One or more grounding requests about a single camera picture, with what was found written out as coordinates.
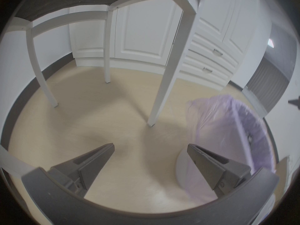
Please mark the white trash bin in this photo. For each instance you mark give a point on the white trash bin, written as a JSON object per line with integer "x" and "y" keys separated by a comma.
{"x": 182, "y": 170}

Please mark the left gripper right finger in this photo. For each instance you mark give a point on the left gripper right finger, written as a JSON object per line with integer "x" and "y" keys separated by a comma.
{"x": 218, "y": 172}

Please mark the white chair grey cushions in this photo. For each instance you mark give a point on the white chair grey cushions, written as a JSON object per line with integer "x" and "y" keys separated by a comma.
{"x": 178, "y": 55}

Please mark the square ceiling light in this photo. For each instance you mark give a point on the square ceiling light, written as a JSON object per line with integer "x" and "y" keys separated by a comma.
{"x": 271, "y": 43}

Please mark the purple plastic bag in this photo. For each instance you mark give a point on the purple plastic bag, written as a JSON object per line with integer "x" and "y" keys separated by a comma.
{"x": 218, "y": 125}

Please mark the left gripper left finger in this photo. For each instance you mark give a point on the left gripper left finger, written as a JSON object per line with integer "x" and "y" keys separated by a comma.
{"x": 89, "y": 170}

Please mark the white wardrobe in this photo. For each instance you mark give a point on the white wardrobe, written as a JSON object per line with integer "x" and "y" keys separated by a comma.
{"x": 145, "y": 31}

